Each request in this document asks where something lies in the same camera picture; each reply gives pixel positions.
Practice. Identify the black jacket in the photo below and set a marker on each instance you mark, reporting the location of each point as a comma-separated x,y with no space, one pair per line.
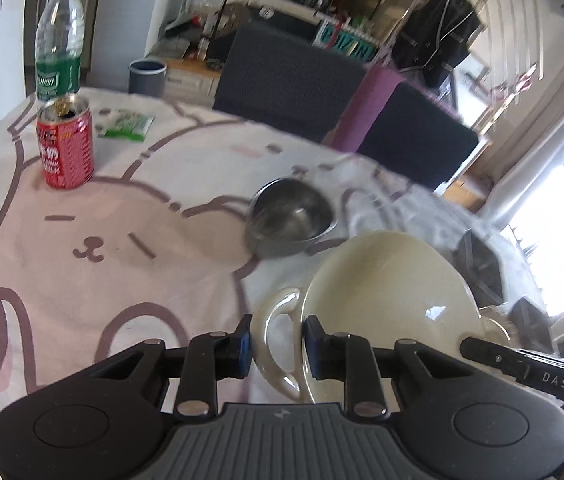
437,35

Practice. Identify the grey trash bin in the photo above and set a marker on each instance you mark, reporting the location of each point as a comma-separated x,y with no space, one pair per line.
147,80

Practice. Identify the purple cloth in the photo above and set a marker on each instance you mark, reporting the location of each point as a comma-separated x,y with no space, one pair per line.
367,105

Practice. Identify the teal lettered sign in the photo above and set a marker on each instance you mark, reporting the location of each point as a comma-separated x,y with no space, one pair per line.
347,47

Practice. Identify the dark grey chair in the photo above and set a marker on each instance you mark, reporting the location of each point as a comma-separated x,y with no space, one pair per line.
287,80
417,135

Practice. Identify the green snack packet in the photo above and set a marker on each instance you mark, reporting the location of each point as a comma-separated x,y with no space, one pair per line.
129,125

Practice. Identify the bear printed tablecloth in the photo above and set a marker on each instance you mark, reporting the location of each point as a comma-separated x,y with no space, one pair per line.
162,240

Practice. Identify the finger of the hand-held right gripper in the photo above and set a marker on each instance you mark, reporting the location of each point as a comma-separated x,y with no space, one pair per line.
494,357

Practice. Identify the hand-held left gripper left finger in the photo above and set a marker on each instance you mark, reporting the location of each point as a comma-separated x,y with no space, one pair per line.
245,347

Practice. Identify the grey curtain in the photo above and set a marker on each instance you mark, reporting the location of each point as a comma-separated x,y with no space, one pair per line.
552,125

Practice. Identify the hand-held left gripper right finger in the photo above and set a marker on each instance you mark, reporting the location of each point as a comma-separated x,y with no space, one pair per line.
312,349

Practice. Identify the red drink can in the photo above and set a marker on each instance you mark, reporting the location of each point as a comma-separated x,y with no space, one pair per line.
64,155

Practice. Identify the square steel tray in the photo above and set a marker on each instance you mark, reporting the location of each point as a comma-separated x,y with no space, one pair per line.
482,265

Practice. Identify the round steel bowl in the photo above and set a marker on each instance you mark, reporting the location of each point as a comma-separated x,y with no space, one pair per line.
287,220

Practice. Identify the clear water bottle green label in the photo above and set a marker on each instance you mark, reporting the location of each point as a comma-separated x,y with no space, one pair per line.
59,35

